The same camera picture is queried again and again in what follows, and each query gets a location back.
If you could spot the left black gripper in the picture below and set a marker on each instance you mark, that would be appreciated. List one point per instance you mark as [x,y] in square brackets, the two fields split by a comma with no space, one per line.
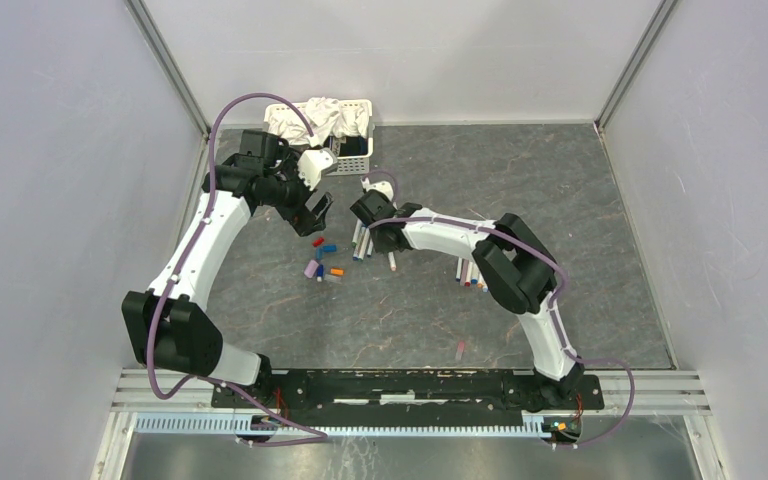
[301,218]

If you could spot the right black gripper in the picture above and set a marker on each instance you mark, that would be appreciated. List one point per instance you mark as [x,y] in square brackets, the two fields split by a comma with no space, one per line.
[380,248]

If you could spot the peach capped marker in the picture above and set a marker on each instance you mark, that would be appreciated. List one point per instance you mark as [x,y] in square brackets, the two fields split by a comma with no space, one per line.
[392,261]

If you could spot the pink highlighter cap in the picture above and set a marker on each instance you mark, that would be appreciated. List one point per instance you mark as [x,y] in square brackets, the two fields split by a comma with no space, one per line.
[312,269]

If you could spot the pink thin marker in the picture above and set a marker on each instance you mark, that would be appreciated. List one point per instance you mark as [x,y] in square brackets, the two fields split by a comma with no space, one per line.
[466,273]

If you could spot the pink translucent cap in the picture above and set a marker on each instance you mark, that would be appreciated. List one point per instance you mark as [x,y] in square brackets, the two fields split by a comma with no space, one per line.
[460,349]

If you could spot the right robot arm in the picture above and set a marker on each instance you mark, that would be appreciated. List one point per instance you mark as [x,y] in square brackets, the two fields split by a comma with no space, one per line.
[520,273]

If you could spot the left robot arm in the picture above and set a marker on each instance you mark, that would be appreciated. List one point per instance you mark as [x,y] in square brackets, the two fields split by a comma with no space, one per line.
[167,323]

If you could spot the white plastic basket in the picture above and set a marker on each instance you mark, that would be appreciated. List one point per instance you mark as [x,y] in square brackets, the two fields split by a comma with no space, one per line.
[350,165]

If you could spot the black box in basket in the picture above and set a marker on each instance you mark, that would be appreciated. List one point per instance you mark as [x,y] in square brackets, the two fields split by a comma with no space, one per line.
[344,147]

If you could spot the white crumpled cloth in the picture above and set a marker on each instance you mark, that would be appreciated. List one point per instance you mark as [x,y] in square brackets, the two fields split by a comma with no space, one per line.
[323,118]

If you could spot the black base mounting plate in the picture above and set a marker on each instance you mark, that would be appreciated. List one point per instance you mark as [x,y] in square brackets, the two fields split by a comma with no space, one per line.
[321,398]

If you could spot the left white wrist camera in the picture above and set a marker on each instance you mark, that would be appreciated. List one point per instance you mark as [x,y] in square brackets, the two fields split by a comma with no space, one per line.
[314,164]

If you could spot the aluminium frame rail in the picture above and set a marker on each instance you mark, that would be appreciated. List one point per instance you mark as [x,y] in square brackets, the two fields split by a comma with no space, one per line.
[200,407]

